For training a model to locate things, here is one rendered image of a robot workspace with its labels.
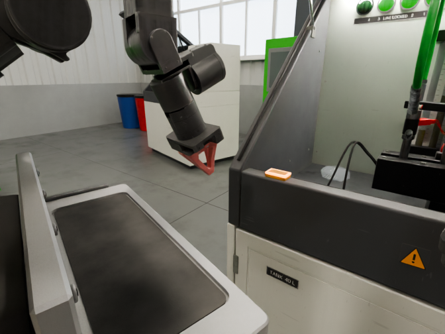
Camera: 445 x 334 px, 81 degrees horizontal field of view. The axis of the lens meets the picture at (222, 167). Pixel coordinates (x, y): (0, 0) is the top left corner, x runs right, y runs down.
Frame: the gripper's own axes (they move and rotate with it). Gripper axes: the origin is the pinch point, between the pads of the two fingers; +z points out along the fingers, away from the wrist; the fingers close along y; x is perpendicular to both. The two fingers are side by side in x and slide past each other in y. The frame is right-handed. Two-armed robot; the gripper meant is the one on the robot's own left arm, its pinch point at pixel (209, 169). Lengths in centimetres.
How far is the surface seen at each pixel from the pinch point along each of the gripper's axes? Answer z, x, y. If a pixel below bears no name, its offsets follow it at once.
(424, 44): -9.0, -34.4, -23.9
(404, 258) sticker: 20.5, -13.4, -30.1
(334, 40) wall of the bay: 0, -71, 15
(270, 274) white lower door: 33.2, -0.4, -5.6
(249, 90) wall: 155, -315, 354
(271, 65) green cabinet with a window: 75, -239, 209
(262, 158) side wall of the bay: 12.8, -19.1, 6.8
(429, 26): -11.5, -35.5, -24.0
